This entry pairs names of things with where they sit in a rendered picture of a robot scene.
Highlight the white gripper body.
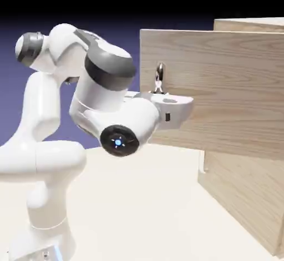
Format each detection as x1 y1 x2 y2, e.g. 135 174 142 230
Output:
151 92 194 129

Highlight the curved metal door handle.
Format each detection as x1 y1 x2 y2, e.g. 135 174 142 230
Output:
155 62 166 83

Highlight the light wood cabinet door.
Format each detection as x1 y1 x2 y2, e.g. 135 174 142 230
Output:
139 29 284 161

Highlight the light wood cabinet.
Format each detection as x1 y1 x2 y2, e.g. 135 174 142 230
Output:
197 17 284 258

